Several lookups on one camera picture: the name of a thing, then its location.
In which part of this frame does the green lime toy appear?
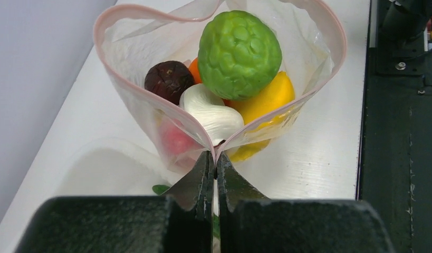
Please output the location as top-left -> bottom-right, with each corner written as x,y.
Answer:
197,10 -> 282,100

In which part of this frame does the white garlic toy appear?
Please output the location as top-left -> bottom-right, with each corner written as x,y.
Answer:
179,84 -> 244,146

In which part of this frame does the green cucumber toy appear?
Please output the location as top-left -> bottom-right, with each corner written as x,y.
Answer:
151,184 -> 170,195

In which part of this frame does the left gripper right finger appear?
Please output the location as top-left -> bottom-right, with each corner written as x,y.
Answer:
216,152 -> 267,217

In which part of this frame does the clear zip top bag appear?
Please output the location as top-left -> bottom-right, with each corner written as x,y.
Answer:
93,1 -> 347,174

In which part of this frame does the dark purple plum toy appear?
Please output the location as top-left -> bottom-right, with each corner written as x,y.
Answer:
144,61 -> 195,105

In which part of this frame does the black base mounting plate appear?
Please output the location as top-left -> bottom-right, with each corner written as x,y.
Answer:
356,1 -> 432,252

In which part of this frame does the yellow lemon toy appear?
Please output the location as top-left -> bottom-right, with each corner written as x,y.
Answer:
224,71 -> 295,162

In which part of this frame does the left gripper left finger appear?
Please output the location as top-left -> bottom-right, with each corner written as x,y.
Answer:
164,151 -> 215,220

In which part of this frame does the orange toy fruit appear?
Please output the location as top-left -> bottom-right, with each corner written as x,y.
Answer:
188,58 -> 202,84

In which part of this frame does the red apple toy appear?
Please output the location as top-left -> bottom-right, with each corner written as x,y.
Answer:
158,120 -> 201,156

